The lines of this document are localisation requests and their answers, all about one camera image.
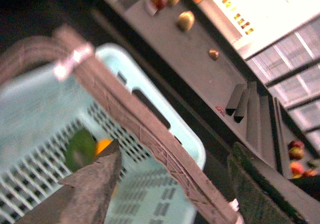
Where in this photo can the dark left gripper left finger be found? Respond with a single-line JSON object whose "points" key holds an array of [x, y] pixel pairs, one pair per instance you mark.
{"points": [[84, 196]]}

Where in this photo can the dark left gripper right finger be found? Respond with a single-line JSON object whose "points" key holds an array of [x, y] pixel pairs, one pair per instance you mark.
{"points": [[264, 195]]}

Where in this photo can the green avocado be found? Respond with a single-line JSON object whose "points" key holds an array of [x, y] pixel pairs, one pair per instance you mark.
{"points": [[80, 150]]}

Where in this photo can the yellow mango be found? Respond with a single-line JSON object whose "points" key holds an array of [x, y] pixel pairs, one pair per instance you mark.
{"points": [[101, 145]]}

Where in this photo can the teal plastic shopping basket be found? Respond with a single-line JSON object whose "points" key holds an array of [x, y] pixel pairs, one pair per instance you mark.
{"points": [[38, 117]]}

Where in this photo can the brown basket handle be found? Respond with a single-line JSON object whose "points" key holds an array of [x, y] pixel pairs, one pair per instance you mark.
{"points": [[66, 46]]}

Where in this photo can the glass door display fridge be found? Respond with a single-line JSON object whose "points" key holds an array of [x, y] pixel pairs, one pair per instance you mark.
{"points": [[289, 69]]}

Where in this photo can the dark wooden display stand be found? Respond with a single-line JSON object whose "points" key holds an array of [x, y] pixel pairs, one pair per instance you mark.
{"points": [[212, 80]]}

